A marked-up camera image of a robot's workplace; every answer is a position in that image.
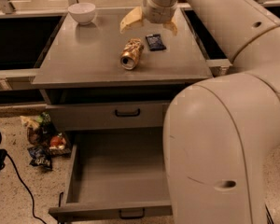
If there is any crushed orange soda can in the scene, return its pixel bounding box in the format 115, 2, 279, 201
120, 38, 144, 70

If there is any dark blue snack packet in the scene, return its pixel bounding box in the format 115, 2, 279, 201
146, 34, 166, 51

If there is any grey middle drawer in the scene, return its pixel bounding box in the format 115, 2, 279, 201
47, 101, 169, 131

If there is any grey drawer cabinet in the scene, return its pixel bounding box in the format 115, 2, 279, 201
31, 7, 214, 133

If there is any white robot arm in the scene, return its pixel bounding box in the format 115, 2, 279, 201
120, 0, 280, 224

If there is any black cable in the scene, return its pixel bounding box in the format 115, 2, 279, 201
5, 152, 48, 224

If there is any blue chip bag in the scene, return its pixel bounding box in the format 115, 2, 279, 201
28, 146, 52, 170

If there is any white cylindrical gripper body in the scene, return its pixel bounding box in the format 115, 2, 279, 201
142, 0, 177, 23

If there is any pile of snack bags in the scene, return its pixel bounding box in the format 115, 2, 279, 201
20, 112, 71, 156

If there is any open grey bottom drawer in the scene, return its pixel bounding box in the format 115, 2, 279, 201
49, 127, 172, 224

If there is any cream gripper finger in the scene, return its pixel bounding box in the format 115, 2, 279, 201
163, 21, 177, 35
119, 7, 143, 34

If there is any black stand foot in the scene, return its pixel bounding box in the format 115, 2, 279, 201
265, 205, 274, 224

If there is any white ceramic bowl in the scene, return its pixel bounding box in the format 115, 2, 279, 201
68, 3, 96, 25

